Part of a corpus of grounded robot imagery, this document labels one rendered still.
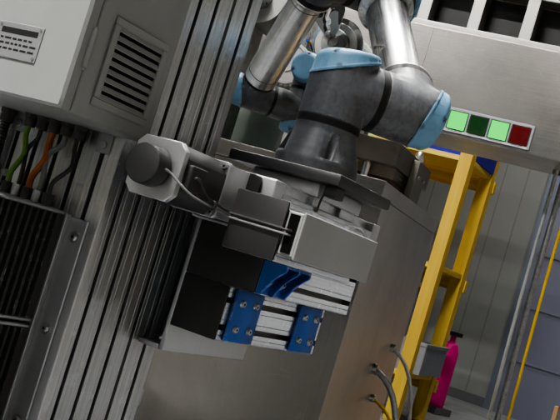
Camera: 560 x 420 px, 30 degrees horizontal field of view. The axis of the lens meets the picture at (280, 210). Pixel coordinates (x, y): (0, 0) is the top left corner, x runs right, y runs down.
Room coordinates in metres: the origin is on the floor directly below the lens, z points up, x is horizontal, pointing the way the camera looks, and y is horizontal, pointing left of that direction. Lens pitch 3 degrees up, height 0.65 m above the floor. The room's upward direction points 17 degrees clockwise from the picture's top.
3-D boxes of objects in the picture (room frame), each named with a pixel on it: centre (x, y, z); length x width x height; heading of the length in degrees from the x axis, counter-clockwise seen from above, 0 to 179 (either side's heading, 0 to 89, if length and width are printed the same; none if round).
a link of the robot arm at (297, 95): (2.47, 0.04, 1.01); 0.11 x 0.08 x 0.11; 108
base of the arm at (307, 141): (1.85, -0.04, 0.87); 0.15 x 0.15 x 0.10
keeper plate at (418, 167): (2.82, -0.33, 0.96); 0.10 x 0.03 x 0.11; 160
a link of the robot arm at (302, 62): (2.47, 0.02, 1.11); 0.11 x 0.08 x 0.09; 160
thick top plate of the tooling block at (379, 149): (2.84, -0.24, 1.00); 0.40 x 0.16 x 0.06; 160
